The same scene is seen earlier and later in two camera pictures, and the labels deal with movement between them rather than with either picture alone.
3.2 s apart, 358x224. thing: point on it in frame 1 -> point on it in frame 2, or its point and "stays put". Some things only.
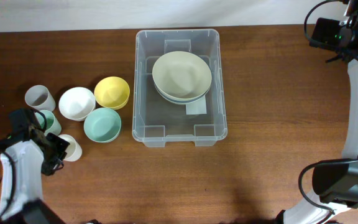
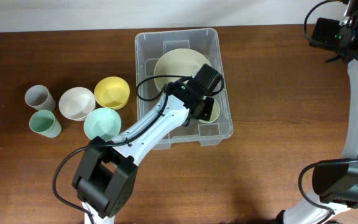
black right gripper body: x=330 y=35 stays put
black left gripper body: x=56 y=153 -> x=207 y=112
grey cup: x=39 y=98 stays put
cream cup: x=74 y=150 -> x=215 y=114
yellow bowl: x=112 y=92 stays put
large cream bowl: x=182 y=74 stays put
